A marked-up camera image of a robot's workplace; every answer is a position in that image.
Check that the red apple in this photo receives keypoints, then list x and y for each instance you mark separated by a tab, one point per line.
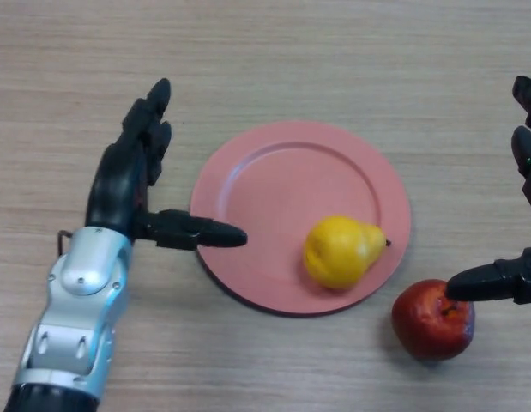
424	335

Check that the pink round plate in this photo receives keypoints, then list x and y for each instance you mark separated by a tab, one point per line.
282	189

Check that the yellow pear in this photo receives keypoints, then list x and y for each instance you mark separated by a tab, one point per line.
338	257

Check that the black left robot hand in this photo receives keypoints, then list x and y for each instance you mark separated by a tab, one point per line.
115	189

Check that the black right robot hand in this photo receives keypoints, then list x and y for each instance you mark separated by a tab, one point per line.
488	283

